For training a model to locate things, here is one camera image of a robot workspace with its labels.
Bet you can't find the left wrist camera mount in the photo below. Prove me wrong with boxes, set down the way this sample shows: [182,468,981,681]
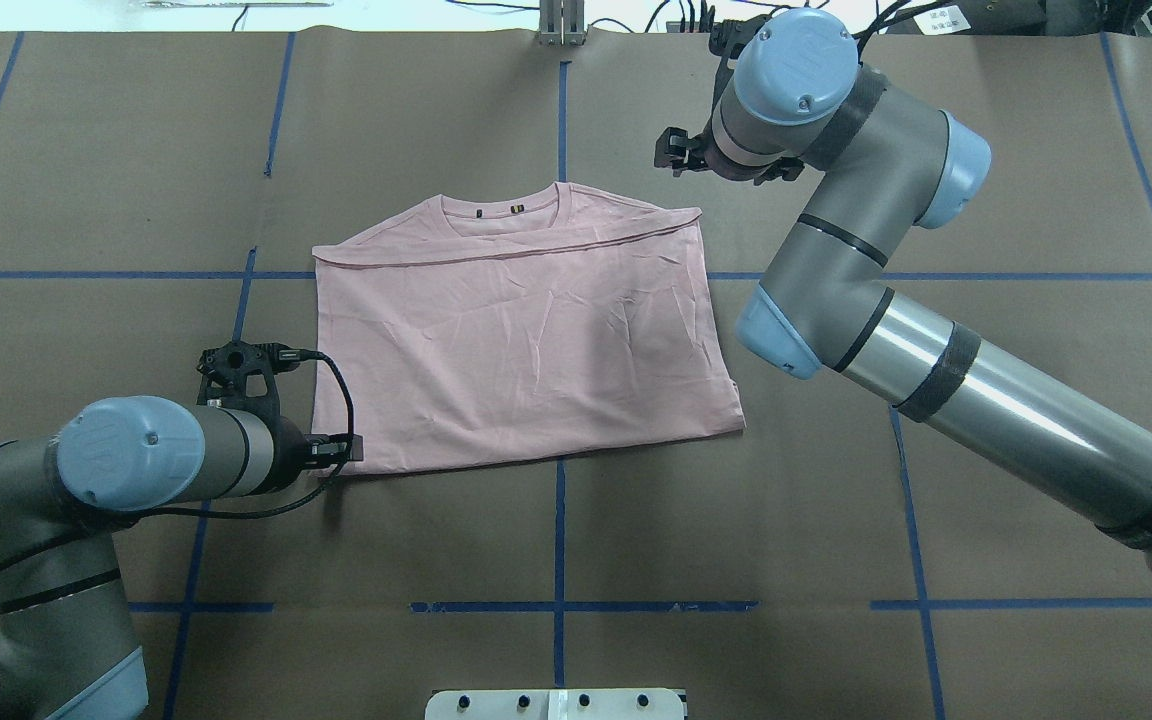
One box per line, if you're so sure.
[196,340,303,416]

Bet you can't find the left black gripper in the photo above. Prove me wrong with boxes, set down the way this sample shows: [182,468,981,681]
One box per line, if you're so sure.
[271,416,365,491]

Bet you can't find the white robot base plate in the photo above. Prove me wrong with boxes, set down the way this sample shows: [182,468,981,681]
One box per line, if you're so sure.
[424,687,689,719]

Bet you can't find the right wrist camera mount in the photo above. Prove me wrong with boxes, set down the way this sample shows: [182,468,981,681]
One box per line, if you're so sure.
[708,13,772,61]

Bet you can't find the aluminium frame post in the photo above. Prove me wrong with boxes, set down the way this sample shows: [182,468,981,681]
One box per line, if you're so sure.
[536,0,588,47]

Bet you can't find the blue tape grid lines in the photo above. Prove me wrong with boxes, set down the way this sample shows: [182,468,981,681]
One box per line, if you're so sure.
[0,26,1152,719]

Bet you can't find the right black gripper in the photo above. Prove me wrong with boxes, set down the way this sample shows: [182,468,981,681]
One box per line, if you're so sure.
[654,126,805,185]

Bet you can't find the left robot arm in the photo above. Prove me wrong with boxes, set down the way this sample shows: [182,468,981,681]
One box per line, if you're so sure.
[0,396,364,719]

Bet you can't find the pink Snoopy t-shirt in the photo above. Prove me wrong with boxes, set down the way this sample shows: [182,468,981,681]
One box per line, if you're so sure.
[312,182,746,475]

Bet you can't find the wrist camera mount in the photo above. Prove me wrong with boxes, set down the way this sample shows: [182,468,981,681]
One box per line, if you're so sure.
[196,340,303,416]
[708,13,772,61]

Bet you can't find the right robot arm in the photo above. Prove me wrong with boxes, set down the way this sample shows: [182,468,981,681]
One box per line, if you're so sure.
[654,8,1152,571]

